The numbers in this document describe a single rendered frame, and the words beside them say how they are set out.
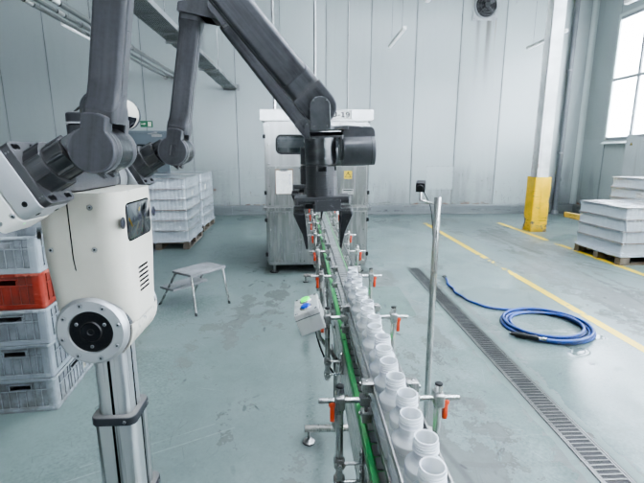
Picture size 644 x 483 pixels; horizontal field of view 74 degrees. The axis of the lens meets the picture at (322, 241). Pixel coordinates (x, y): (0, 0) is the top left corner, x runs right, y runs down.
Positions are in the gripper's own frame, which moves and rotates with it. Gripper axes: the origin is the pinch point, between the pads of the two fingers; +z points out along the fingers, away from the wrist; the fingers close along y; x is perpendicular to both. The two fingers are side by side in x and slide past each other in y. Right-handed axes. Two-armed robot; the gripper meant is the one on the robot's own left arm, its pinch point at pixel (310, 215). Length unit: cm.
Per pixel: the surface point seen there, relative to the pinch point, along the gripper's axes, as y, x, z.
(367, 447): -11, 49, 40
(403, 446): -14, 65, 28
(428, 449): -16, 70, 24
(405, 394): -16, 55, 25
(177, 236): 214, -577, 116
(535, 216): -461, -712, 104
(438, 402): -26, 46, 32
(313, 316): -0.9, 3.4, 30.2
